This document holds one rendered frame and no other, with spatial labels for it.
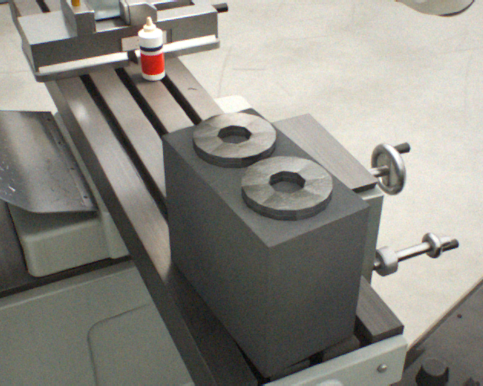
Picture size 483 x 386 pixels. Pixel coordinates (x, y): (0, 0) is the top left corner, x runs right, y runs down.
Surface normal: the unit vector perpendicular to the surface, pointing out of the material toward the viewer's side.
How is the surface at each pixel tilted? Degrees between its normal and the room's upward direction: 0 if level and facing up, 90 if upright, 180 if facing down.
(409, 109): 0
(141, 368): 90
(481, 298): 0
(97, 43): 90
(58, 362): 90
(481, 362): 0
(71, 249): 90
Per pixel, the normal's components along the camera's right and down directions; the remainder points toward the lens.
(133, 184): 0.00, -0.79
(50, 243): 0.41, 0.55
